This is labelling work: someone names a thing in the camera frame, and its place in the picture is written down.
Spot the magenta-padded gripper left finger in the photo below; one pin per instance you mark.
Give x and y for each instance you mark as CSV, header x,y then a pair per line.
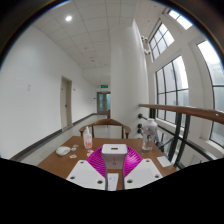
x,y
83,173

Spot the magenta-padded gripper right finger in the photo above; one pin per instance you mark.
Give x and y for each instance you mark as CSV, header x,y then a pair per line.
x,y
143,171

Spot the white cube charger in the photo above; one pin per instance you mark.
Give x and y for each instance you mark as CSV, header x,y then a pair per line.
x,y
114,155

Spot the small tan card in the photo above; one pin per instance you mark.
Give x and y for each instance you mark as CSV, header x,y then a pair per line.
x,y
73,156

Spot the small pink card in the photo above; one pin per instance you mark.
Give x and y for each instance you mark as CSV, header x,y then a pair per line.
x,y
89,152

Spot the white paper sheet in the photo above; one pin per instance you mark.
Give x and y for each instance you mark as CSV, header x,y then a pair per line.
x,y
164,161

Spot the small pale card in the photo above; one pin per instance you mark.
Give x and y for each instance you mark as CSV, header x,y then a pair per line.
x,y
73,149

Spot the white computer mouse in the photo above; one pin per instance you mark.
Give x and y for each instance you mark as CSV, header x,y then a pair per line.
x,y
63,151

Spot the clear bottle with orange label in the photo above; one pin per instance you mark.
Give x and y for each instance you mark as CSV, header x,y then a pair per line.
x,y
87,140

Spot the clear plastic water bottle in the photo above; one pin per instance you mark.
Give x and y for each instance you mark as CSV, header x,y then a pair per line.
x,y
149,135

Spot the wooden chair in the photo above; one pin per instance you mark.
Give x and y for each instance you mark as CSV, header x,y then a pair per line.
x,y
106,122

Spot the beige single door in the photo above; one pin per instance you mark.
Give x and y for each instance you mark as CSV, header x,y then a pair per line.
x,y
65,103

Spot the glazed double door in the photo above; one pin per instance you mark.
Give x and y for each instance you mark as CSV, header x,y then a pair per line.
x,y
103,103

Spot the wooden handrail with black posts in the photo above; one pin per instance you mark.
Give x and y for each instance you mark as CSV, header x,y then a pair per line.
x,y
186,110

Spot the green exit sign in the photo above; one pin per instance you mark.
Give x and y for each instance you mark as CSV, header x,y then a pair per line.
x,y
104,86

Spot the tall gridded window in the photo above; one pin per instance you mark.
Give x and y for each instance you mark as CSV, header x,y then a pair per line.
x,y
171,86

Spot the wide glass window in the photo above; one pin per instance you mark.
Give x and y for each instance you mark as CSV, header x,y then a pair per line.
x,y
213,66

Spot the small gridded window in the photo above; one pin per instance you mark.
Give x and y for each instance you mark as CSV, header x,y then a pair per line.
x,y
160,40

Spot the round ceiling light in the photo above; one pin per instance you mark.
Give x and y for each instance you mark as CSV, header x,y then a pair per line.
x,y
68,18

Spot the bright skylight window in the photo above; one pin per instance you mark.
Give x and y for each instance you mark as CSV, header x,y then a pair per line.
x,y
181,19

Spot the white security camera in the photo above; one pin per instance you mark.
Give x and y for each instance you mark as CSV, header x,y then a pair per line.
x,y
147,51
144,38

